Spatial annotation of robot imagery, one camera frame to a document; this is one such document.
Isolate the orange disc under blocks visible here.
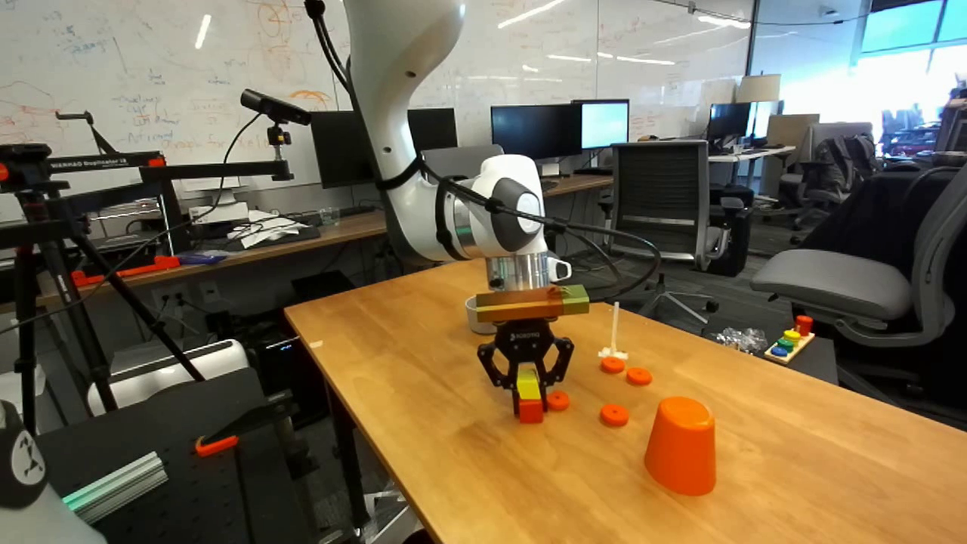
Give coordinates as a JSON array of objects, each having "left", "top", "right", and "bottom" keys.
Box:
[{"left": 548, "top": 390, "right": 571, "bottom": 410}]

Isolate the red block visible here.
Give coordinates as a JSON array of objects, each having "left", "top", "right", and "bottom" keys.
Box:
[{"left": 516, "top": 398, "right": 543, "bottom": 422}]

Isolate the wrist camera wooden block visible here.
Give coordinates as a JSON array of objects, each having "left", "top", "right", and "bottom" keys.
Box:
[{"left": 466, "top": 283, "right": 588, "bottom": 326}]

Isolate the black camera tripod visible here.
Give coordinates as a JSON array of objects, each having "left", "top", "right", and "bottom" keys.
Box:
[{"left": 0, "top": 109, "right": 297, "bottom": 435}]

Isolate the orange disc gripper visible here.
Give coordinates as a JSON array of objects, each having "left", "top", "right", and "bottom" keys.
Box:
[
  {"left": 625, "top": 365, "right": 653, "bottom": 388},
  {"left": 598, "top": 356, "right": 625, "bottom": 374}
]

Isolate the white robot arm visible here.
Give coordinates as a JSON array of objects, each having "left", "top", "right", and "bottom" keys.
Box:
[{"left": 343, "top": 0, "right": 567, "bottom": 292}]

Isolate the yellow block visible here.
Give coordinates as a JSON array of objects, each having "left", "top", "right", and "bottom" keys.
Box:
[{"left": 516, "top": 362, "right": 540, "bottom": 398}]

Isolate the gray office chair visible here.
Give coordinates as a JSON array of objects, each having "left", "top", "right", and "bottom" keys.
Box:
[{"left": 752, "top": 168, "right": 967, "bottom": 404}]

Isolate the black computer monitor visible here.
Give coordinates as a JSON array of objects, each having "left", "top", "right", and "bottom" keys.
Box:
[{"left": 489, "top": 102, "right": 581, "bottom": 157}]

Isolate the orange disc with hole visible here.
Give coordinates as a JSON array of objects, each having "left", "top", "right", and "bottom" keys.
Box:
[{"left": 598, "top": 404, "right": 628, "bottom": 425}]

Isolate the colourful toy stacker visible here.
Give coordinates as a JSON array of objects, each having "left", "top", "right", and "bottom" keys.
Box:
[{"left": 763, "top": 314, "right": 816, "bottom": 362}]

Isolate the orange plastic cup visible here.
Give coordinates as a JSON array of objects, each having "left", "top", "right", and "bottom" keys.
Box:
[{"left": 643, "top": 395, "right": 715, "bottom": 496}]

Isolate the white peg stand right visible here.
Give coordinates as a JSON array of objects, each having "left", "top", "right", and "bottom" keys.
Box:
[{"left": 598, "top": 303, "right": 628, "bottom": 361}]

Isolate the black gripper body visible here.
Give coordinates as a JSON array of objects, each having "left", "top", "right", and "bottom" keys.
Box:
[{"left": 476, "top": 320, "right": 575, "bottom": 390}]

